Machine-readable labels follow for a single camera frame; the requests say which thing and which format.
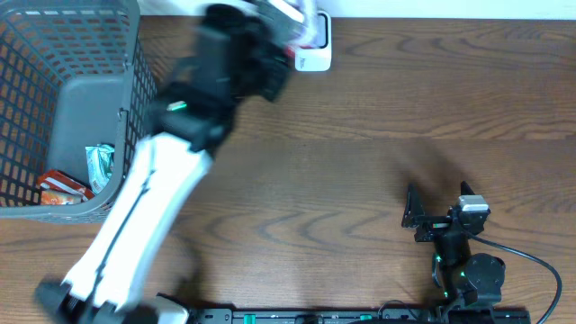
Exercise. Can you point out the small orange packet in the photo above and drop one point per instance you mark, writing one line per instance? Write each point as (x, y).
(50, 197)

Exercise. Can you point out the teal snack wrapper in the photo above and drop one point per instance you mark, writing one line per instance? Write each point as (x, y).
(100, 164)

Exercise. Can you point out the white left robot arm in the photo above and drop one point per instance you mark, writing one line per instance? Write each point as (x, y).
(186, 128)

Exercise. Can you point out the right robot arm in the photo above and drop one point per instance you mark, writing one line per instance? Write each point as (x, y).
(469, 280)

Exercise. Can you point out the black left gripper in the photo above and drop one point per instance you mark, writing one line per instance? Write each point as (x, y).
(274, 72)

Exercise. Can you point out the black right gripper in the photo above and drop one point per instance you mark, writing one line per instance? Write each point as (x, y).
(415, 217)

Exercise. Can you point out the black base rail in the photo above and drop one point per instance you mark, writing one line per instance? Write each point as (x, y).
(394, 314)

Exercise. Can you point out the red orange snack bar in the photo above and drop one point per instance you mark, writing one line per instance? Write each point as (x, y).
(58, 181)

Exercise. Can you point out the grey plastic mesh basket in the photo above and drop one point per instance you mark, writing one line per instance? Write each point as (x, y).
(73, 76)

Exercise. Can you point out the purple pink pad package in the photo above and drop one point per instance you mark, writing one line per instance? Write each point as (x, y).
(289, 23)

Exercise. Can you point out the white barcode scanner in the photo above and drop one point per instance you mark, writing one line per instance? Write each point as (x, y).
(318, 56)

